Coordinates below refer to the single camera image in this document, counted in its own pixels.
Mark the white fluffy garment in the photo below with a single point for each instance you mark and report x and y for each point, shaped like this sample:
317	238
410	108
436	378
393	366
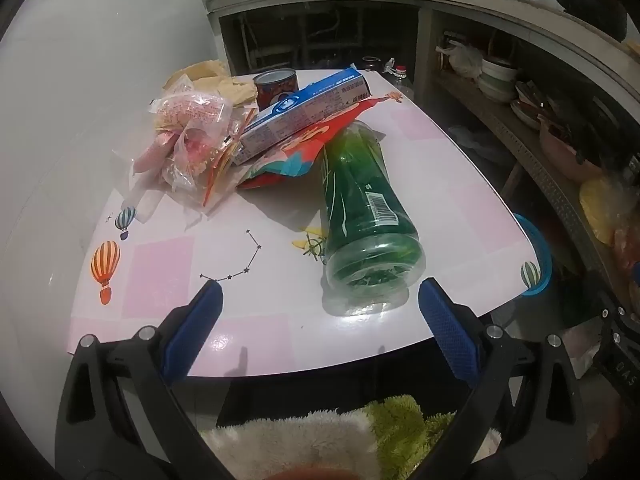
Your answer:
280	440

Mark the beige crumpled paper bag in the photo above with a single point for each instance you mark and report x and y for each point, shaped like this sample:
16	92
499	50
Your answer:
220	85

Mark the clear plastic wrapper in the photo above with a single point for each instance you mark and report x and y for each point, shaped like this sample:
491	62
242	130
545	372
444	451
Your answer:
195	175

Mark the blue mesh wastebasket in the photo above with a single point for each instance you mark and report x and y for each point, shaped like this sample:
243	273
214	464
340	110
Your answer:
542	255

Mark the green plastic bottle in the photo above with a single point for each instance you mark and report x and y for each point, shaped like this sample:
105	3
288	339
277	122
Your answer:
360	210

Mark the pink bubble wrap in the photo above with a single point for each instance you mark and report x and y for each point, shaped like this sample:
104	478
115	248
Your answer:
190	110

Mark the wooden shelf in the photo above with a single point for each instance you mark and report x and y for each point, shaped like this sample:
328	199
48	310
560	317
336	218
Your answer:
500	120

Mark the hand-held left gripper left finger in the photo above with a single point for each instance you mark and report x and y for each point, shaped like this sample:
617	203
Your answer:
197	325

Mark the red tin can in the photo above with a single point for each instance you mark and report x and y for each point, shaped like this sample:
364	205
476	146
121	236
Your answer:
272	91

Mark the stack of dishes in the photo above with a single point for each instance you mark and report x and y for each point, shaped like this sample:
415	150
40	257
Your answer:
527	110

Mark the white plastic bag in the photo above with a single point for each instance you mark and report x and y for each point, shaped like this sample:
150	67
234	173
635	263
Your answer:
465	60

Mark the red snack bag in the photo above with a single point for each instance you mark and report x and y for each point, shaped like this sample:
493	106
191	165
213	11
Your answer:
295	156

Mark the pink basin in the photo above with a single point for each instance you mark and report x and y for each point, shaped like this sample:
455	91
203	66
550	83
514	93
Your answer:
560	152

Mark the stack of white bowls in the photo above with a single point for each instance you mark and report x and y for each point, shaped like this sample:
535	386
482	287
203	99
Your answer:
497	80

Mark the cooking oil bottle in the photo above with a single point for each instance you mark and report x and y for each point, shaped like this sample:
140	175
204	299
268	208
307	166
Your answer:
400	82

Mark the yellow bag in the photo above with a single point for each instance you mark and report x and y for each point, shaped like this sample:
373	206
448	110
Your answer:
597	205

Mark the blue toothpaste box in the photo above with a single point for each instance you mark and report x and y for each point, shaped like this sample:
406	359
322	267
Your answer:
295	115

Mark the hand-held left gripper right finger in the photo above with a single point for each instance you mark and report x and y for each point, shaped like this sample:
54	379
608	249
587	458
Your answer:
445	330

